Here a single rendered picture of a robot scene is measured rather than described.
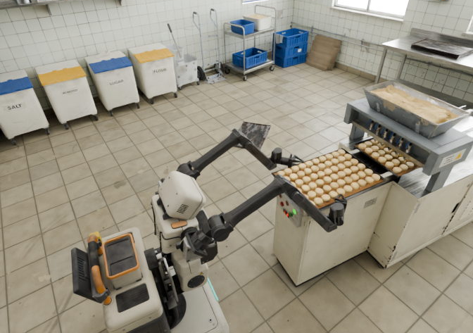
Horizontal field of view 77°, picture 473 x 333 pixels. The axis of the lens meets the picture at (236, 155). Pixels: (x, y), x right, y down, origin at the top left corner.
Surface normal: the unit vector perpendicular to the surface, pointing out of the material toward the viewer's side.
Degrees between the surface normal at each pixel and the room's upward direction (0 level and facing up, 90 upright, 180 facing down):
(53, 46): 90
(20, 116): 91
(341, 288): 0
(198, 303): 0
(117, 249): 0
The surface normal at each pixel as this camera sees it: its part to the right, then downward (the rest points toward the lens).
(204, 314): -0.02, -0.80
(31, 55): 0.57, 0.48
